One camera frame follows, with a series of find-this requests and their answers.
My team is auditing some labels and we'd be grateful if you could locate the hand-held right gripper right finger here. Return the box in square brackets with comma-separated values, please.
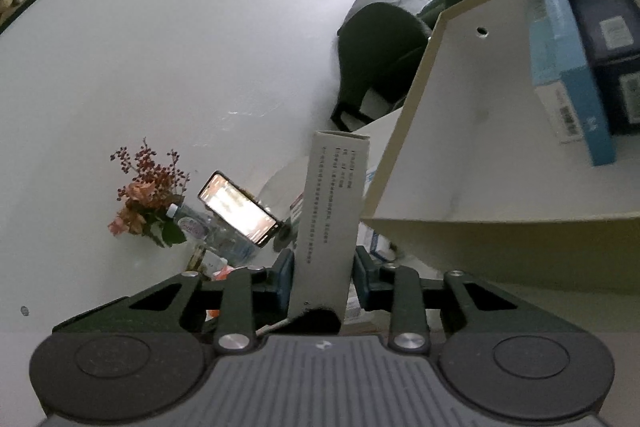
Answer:
[354, 246, 593, 354]

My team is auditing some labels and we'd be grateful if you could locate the artificial flower bouquet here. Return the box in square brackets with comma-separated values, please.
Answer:
[107, 137, 192, 249]

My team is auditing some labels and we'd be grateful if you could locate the orange tissue box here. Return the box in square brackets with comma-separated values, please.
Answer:
[206, 257, 237, 320]

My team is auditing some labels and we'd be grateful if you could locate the white and blue flat box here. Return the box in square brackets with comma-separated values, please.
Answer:
[357, 166, 401, 269]

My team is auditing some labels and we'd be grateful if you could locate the round black phone stand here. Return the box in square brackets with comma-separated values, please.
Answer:
[272, 218, 297, 254]

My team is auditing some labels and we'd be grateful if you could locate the grey text printed box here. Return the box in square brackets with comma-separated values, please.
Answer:
[287, 131, 372, 334]

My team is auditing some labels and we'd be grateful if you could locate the clear plastic bottle vase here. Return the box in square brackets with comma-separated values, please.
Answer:
[166, 202, 257, 264]

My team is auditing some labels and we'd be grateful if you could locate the small glass jar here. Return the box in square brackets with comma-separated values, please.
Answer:
[186, 244, 229, 278]

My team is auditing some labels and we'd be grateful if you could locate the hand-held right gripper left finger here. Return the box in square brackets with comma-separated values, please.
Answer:
[52, 249, 296, 354]

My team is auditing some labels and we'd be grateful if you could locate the large cardboard box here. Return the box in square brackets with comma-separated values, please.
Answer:
[360, 0, 640, 289]

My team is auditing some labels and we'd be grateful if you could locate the black smartphone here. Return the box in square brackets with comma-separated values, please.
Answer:
[197, 170, 282, 249]

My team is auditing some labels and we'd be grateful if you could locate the dark blue box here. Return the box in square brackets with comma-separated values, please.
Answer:
[565, 0, 640, 138]

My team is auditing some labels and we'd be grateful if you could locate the red striped small box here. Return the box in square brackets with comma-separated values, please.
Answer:
[289, 192, 307, 224]

